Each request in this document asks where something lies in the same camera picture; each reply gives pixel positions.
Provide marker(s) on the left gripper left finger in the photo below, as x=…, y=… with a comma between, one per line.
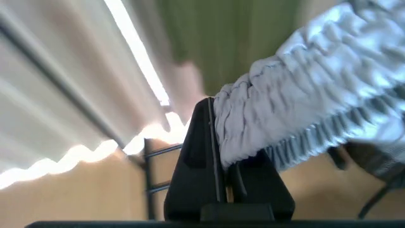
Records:
x=193, y=177

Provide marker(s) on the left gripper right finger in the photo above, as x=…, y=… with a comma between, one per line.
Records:
x=262, y=187

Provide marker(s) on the pale grey shorts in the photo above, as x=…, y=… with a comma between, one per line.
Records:
x=300, y=88

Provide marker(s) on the green long-sleeved shirt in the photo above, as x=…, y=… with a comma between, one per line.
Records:
x=228, y=38

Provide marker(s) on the black clothes rack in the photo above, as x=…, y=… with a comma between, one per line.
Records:
x=149, y=177

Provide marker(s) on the beige curtain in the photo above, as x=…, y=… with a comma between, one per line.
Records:
x=47, y=111

